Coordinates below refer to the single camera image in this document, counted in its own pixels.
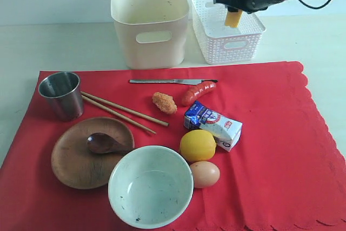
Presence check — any small milk carton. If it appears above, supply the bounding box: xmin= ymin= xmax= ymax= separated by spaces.
xmin=184 ymin=101 xmax=243 ymax=152

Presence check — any stainless steel cup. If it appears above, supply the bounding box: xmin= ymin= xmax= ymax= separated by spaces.
xmin=38 ymin=71 xmax=84 ymax=121

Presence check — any red table cloth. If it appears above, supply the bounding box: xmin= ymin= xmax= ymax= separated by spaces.
xmin=1 ymin=62 xmax=345 ymax=230

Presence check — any wooden chopstick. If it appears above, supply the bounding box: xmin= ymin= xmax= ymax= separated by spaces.
xmin=82 ymin=92 xmax=169 ymax=127
xmin=82 ymin=95 xmax=156 ymax=134

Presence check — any yellow cheese wedge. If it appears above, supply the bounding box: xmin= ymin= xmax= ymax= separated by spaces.
xmin=224 ymin=10 xmax=242 ymax=28

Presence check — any yellow lemon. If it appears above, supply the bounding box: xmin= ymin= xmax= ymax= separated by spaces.
xmin=179 ymin=129 xmax=217 ymax=162

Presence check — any brown egg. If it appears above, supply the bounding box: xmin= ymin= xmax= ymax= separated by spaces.
xmin=190 ymin=161 xmax=220 ymax=188

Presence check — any white perforated plastic basket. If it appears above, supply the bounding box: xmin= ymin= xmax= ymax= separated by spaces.
xmin=191 ymin=0 xmax=265 ymax=64

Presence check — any lower wooden chopstick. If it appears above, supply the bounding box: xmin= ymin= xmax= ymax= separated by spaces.
xmin=82 ymin=95 xmax=156 ymax=134

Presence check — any orange fried croquette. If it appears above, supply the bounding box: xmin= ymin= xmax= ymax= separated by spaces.
xmin=152 ymin=92 xmax=177 ymax=115

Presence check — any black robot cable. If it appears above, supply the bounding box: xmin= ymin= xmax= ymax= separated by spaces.
xmin=297 ymin=0 xmax=332 ymax=9

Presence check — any cream plastic storage bin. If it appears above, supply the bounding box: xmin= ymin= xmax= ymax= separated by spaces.
xmin=110 ymin=0 xmax=189 ymax=69

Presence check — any red sausage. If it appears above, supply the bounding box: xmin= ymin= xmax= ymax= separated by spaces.
xmin=181 ymin=81 xmax=216 ymax=107

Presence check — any pale green ceramic bowl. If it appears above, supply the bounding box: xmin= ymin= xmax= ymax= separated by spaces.
xmin=108 ymin=146 xmax=194 ymax=229

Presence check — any brown wooden plate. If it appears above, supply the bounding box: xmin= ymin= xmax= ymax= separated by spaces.
xmin=51 ymin=117 xmax=135 ymax=189

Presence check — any upper wooden chopstick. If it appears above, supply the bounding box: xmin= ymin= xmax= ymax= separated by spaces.
xmin=82 ymin=92 xmax=169 ymax=127

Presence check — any silver table knife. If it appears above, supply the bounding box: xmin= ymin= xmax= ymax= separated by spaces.
xmin=129 ymin=79 xmax=218 ymax=85

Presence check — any dark wooden spoon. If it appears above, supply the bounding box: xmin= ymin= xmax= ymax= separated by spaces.
xmin=86 ymin=133 xmax=134 ymax=154

